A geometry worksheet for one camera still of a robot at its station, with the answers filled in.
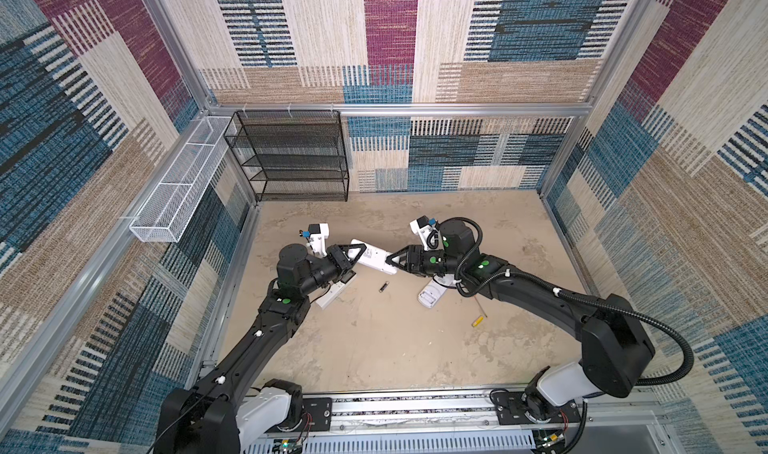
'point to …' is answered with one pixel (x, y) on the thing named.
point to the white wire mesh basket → (180, 189)
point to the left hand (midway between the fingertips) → (366, 244)
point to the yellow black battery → (477, 321)
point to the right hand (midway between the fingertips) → (392, 266)
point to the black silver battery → (382, 289)
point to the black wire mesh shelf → (292, 155)
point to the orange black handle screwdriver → (485, 314)
